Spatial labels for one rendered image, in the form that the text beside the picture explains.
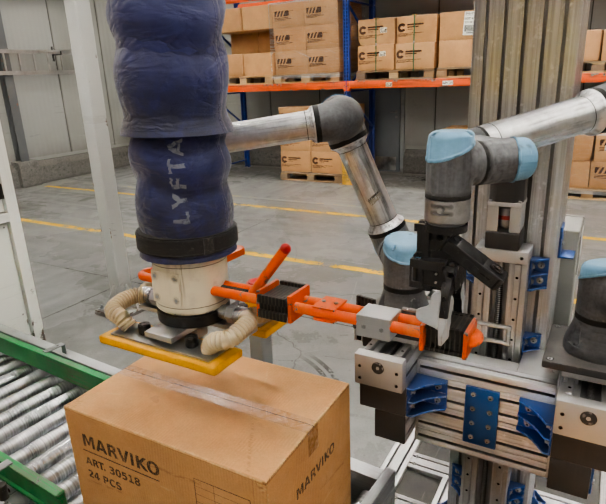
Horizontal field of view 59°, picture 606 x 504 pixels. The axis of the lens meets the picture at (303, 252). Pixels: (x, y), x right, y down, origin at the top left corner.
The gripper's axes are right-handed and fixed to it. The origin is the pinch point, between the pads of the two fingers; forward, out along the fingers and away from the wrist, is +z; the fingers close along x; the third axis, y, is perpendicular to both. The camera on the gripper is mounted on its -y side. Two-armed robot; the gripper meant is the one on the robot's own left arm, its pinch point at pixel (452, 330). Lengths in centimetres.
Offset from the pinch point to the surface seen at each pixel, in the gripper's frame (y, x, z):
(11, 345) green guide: 200, -29, 64
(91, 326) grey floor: 302, -142, 126
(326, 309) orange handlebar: 23.6, 3.9, -1.1
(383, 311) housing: 13.2, 0.3, -1.3
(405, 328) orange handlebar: 7.6, 3.4, -0.3
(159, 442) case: 58, 20, 31
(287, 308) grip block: 32.0, 4.9, -0.1
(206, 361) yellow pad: 46.5, 14.4, 10.9
